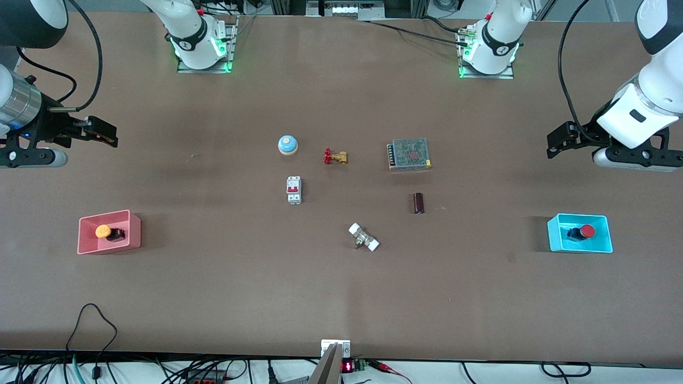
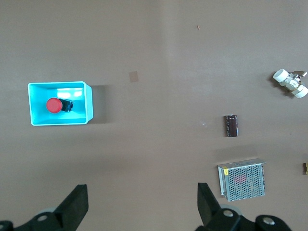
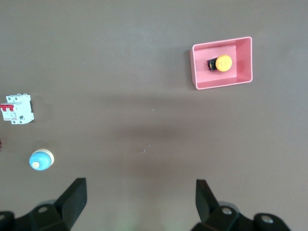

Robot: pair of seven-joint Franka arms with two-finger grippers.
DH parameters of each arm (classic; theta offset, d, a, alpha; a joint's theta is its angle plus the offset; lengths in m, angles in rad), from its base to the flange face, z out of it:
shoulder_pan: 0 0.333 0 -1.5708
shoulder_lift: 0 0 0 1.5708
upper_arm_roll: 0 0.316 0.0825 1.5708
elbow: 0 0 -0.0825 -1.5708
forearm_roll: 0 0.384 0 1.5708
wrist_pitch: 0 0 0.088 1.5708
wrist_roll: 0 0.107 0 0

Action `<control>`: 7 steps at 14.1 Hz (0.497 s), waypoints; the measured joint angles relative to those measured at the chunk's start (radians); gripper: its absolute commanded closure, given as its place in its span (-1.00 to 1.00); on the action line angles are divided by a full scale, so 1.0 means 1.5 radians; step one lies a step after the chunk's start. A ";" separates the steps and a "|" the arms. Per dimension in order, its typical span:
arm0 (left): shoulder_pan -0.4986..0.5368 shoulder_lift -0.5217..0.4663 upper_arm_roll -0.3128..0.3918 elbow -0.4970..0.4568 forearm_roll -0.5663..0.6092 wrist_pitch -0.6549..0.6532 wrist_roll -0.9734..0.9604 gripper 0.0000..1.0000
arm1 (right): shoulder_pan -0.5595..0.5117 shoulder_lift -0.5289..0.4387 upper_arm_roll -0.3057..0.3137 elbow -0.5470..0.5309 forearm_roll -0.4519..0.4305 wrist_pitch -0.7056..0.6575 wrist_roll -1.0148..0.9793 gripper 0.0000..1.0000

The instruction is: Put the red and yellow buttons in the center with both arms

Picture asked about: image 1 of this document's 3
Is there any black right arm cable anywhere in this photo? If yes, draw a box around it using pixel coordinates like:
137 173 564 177
15 0 104 114

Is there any black looped cable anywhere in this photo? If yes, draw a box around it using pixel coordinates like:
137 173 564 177
65 303 118 380

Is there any grey metal bar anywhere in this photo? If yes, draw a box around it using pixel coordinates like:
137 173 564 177
308 343 343 384

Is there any black cable across table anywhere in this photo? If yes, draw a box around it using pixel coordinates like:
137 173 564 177
359 19 471 44

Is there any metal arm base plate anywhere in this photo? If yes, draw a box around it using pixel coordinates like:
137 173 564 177
177 15 239 74
458 27 515 80

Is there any cyan plastic bin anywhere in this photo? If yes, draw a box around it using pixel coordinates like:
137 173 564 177
547 213 614 254

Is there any metal mesh power supply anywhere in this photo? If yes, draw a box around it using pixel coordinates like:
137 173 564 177
387 138 432 172

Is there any red push button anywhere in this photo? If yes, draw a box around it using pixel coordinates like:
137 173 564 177
566 224 597 242

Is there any yellow push button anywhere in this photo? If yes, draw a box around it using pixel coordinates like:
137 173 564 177
94 223 126 243

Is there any black coiled cable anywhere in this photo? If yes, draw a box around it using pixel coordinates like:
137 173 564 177
541 361 592 379

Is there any pink plastic bin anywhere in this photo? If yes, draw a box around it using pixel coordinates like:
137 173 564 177
77 209 142 255

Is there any metal fitting with white ends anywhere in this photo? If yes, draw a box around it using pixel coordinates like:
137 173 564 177
348 222 381 253

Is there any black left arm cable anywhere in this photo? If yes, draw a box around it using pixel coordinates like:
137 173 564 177
557 0 594 134

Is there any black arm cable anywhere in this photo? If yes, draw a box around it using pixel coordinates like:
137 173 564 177
557 0 594 134
15 0 104 114

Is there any red alligator clip lead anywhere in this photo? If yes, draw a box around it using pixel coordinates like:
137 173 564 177
371 361 415 384

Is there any white table edge bracket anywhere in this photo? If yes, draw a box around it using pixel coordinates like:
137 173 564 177
321 339 352 358

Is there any aluminium frame with connectors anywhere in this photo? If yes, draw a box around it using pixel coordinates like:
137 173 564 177
306 0 386 18

